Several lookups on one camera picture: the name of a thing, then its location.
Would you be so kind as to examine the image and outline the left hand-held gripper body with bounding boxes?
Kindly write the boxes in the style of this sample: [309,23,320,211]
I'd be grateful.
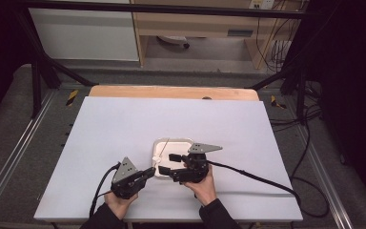
[111,156,141,200]

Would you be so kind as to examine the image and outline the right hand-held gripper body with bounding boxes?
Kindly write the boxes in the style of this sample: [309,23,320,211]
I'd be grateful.
[171,142,223,184]

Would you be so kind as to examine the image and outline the square metal tray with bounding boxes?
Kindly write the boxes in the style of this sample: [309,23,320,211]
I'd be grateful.
[152,137,194,179]

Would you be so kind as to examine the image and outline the thin wooden skewer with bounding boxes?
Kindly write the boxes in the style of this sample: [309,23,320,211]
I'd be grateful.
[158,137,171,158]

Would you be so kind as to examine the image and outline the person's left hand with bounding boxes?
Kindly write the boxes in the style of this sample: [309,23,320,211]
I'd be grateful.
[104,192,139,220]

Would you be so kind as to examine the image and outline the person's right hand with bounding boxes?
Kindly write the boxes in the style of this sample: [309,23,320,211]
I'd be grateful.
[184,166,217,207]

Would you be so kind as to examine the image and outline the wooden table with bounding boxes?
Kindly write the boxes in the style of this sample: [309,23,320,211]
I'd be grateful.
[89,84,260,102]

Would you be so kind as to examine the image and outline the white chair base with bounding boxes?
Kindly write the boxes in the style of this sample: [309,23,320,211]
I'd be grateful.
[156,35,191,50]

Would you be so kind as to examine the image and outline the wooden desk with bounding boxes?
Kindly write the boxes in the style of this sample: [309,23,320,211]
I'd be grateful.
[130,0,309,70]

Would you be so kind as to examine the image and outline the white cabinet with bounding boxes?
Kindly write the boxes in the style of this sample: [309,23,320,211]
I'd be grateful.
[28,8,140,62]

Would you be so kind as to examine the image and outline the white power socket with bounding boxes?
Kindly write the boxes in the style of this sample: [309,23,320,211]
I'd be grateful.
[249,0,275,10]

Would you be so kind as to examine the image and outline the left hand-held gripper cable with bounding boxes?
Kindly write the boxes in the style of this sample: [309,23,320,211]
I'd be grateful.
[89,162,122,219]

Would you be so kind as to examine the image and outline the hand-held gripper cable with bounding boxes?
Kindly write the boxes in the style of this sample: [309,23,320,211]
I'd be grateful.
[89,162,122,219]
[207,160,330,219]

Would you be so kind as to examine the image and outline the right hand-held gripper cable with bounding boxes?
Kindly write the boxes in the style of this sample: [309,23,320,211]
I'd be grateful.
[207,160,330,219]

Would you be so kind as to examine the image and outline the black floor cables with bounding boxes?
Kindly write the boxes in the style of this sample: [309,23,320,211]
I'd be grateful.
[268,80,324,134]

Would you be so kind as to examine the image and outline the aluminium floor rail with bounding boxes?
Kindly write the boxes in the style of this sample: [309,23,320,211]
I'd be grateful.
[294,127,354,229]
[0,90,57,211]

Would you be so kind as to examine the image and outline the black frame stand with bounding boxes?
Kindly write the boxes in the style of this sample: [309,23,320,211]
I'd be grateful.
[15,9,98,119]
[251,63,309,124]

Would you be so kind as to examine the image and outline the hanging black cables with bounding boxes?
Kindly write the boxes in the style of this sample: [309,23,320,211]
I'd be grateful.
[255,0,299,73]

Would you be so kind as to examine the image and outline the black frame crossbar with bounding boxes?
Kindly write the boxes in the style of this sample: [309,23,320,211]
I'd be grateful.
[22,0,309,20]

